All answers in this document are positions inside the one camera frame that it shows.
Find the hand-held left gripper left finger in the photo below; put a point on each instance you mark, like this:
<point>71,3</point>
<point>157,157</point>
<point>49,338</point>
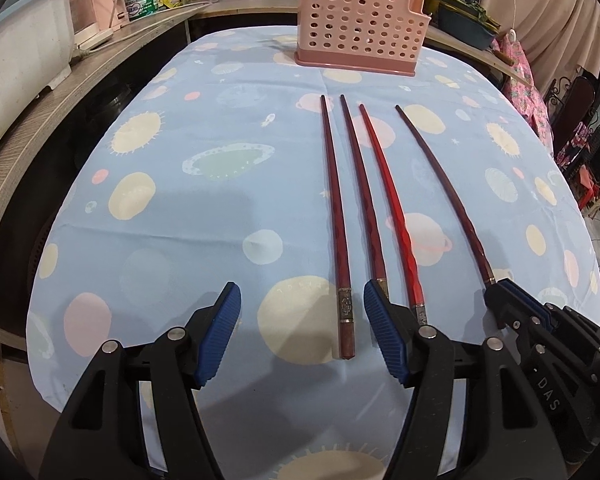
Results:
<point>220,335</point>

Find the pink perforated utensil basket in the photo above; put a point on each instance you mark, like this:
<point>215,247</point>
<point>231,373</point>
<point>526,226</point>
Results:
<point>355,20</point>

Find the blue basin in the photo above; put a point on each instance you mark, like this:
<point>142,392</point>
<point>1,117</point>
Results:
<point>465,27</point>

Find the dark red chopstick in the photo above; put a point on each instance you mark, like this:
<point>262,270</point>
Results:
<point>362,195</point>
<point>337,240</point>

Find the blue planet print tablecloth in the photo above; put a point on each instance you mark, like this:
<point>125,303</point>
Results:
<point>205,200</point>

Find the pink floral cloth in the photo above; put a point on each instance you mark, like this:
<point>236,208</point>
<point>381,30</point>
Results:
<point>530,100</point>

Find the red plastic stool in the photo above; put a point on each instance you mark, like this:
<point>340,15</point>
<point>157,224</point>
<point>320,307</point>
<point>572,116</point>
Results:
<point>595,190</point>

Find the white tub with blue rim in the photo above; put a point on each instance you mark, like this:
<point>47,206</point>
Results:
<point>20,35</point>

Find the beige curtain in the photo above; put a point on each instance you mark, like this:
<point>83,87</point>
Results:
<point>545,5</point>

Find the wooden countertop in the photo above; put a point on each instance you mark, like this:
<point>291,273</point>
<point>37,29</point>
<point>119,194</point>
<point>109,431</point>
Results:
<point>250,5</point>

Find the wooden side shelf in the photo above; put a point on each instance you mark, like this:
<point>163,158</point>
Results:
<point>40,125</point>

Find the white power strip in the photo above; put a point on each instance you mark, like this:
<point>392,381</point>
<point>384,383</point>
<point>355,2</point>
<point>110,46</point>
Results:
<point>94,39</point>

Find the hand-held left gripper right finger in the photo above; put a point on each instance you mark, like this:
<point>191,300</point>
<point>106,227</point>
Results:
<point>387,335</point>

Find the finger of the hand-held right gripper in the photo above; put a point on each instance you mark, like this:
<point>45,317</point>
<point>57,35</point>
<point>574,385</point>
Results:
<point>540,305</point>
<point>507,310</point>

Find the green vegetables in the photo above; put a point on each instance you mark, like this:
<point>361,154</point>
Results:
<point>472,9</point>

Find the dark metal chair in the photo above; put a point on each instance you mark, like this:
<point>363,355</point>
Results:
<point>575,110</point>

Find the maroon chopstick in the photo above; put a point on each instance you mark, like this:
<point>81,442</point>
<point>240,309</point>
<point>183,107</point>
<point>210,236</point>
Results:
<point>455,200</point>

